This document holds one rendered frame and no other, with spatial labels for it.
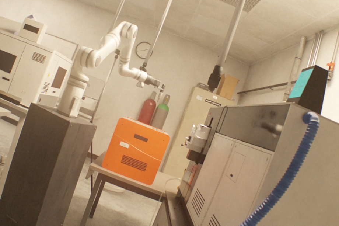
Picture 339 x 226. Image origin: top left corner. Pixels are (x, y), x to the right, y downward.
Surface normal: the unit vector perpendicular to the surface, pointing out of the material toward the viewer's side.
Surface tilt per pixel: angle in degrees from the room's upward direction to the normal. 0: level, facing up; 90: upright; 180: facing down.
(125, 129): 90
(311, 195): 90
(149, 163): 90
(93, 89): 105
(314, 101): 88
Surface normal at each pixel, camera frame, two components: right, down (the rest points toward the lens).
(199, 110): 0.04, -0.04
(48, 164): -0.26, -0.15
